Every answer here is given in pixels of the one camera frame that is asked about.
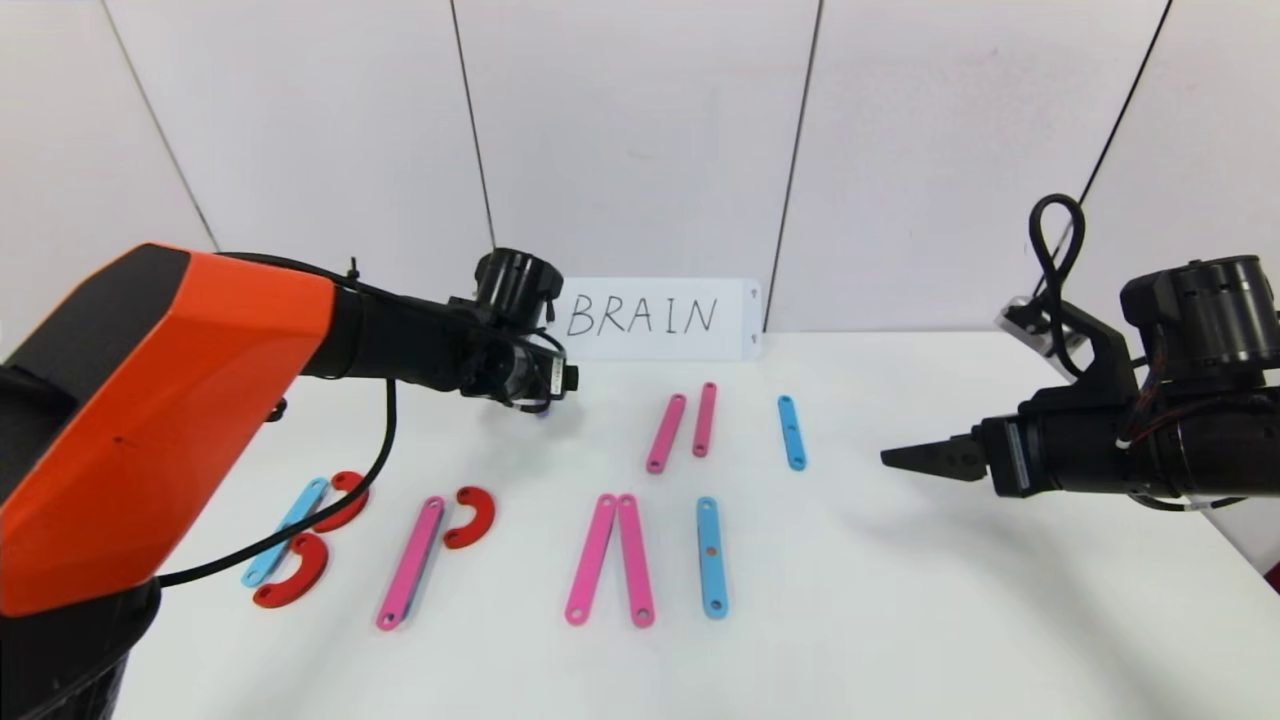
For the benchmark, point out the short blue bar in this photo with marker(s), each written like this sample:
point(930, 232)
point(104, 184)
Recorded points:
point(791, 432)

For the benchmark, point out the red C-shaped piece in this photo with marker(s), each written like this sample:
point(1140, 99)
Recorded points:
point(312, 575)
point(347, 480)
point(483, 510)

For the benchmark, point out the white sign card reading BRAIN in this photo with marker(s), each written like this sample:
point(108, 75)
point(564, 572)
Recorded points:
point(740, 340)

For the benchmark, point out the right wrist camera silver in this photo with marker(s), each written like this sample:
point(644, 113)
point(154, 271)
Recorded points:
point(1025, 320)

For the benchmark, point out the long blue bar with holes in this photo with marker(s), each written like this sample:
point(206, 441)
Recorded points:
point(712, 575)
point(300, 510)

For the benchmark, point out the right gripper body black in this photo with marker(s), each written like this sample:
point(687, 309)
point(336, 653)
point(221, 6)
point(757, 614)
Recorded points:
point(1008, 455)

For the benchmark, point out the long pink bar with holes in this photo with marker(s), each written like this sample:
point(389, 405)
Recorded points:
point(636, 560)
point(666, 434)
point(591, 560)
point(410, 565)

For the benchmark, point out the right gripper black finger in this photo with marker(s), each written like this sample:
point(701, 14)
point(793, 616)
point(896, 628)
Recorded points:
point(955, 469)
point(955, 448)

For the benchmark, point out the short pink bar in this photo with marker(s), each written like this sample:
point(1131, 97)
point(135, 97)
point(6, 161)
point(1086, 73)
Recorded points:
point(705, 420)

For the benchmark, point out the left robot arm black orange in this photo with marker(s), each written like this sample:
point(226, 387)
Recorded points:
point(180, 400)

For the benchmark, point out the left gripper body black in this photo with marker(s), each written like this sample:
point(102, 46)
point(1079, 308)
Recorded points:
point(556, 377)

